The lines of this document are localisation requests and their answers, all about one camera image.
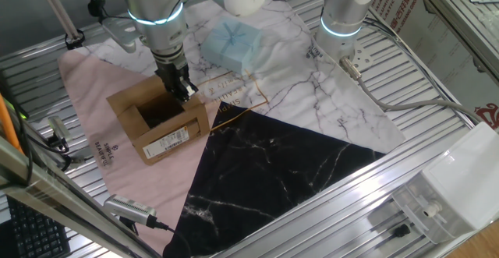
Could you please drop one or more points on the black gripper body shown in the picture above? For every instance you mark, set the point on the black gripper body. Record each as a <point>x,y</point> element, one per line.
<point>171,76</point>

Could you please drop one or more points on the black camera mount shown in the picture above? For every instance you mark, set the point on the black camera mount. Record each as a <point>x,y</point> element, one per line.
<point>58,143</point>

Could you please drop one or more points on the black keyboard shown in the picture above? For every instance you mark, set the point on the black keyboard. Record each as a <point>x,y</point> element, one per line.
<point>35,234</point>

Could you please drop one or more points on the brown cardboard box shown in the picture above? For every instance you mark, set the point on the brown cardboard box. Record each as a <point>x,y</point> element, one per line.
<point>124,98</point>

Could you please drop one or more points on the orange pole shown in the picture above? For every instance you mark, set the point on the orange pole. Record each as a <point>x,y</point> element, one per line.
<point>6,121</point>

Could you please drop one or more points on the small silver camera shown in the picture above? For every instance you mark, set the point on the small silver camera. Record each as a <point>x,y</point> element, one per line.
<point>59,127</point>

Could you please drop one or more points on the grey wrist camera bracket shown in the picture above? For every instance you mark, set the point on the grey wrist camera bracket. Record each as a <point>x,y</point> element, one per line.
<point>121,34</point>

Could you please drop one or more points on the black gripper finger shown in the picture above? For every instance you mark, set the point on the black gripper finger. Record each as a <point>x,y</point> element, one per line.
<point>189,87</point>
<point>180,93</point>

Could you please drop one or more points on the silver depth camera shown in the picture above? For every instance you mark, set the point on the silver depth camera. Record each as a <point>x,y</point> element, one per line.
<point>128,209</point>

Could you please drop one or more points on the light blue gift box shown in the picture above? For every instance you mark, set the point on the light blue gift box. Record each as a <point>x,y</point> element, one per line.
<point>234,47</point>

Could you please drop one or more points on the printed cardboard panel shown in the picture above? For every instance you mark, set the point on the printed cardboard panel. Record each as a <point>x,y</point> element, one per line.
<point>440,47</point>

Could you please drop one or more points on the black table plug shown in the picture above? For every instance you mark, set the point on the black table plug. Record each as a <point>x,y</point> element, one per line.
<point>401,230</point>

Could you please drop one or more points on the silver metal pole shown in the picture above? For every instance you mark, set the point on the silver metal pole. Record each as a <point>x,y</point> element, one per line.
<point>58,10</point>

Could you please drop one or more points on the black pole clamp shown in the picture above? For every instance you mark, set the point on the black pole clamp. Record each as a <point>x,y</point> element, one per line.
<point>74,39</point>

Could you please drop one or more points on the marble pattern tablecloth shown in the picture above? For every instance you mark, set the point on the marble pattern tablecloth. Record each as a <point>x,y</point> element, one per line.
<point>296,94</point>

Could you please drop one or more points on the white plastic enclosure box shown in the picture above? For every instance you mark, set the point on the white plastic enclosure box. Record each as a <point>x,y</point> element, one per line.
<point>460,184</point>

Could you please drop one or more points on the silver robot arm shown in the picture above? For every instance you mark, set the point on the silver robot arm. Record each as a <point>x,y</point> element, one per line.
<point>160,12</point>

